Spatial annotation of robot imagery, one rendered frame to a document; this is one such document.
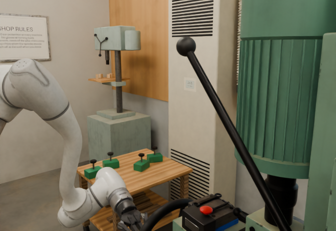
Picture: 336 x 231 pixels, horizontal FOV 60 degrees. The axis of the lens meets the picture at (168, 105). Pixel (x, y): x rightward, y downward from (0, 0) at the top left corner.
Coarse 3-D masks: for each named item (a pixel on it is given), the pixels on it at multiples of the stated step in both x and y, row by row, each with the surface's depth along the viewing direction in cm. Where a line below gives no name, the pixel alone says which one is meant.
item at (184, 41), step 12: (180, 48) 50; (192, 48) 50; (192, 60) 49; (204, 72) 48; (204, 84) 47; (216, 96) 46; (216, 108) 46; (228, 120) 44; (228, 132) 44; (240, 144) 43; (240, 156) 43; (252, 168) 41; (264, 192) 40; (276, 204) 39; (276, 216) 39; (288, 228) 38
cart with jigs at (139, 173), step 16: (96, 160) 199; (112, 160) 213; (128, 160) 226; (144, 160) 213; (160, 160) 224; (80, 176) 211; (128, 176) 198; (144, 176) 198; (160, 176) 198; (176, 176) 202; (144, 192) 243; (144, 208) 222; (96, 224) 203; (112, 224) 203; (160, 224) 203
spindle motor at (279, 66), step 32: (256, 0) 44; (288, 0) 41; (320, 0) 40; (256, 32) 45; (288, 32) 42; (320, 32) 41; (256, 64) 46; (288, 64) 43; (256, 96) 46; (288, 96) 43; (256, 128) 47; (288, 128) 44; (256, 160) 48; (288, 160) 45
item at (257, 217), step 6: (258, 210) 60; (246, 216) 58; (252, 216) 58; (258, 216) 58; (246, 222) 58; (252, 222) 57; (258, 222) 56; (264, 222) 56; (294, 222) 56; (246, 228) 58; (252, 228) 57; (258, 228) 56; (264, 228) 55; (270, 228) 54; (276, 228) 54; (294, 228) 54; (300, 228) 54
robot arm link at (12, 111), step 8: (8, 64) 94; (0, 72) 89; (0, 80) 87; (0, 88) 87; (0, 96) 88; (0, 104) 89; (8, 104) 90; (0, 112) 89; (8, 112) 91; (16, 112) 94; (0, 120) 90; (8, 120) 93; (0, 128) 91
